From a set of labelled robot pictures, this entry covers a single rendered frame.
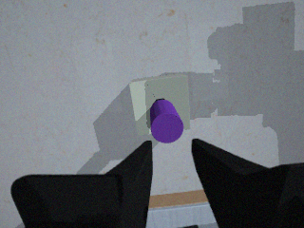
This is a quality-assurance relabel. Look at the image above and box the purple marker cap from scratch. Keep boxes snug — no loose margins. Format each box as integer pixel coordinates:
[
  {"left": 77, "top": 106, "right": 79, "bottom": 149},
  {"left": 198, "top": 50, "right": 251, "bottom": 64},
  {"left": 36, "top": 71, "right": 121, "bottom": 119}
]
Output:
[{"left": 150, "top": 100, "right": 183, "bottom": 143}]

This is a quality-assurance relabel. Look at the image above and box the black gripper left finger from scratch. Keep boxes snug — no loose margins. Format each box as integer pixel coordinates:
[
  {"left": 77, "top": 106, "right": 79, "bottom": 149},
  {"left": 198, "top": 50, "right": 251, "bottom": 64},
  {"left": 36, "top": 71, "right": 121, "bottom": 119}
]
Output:
[{"left": 10, "top": 141, "right": 153, "bottom": 228}]

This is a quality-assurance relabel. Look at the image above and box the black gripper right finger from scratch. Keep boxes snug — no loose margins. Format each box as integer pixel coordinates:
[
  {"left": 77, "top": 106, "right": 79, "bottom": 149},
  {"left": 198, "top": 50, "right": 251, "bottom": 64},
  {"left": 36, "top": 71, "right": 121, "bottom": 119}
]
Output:
[{"left": 192, "top": 139, "right": 304, "bottom": 228}]

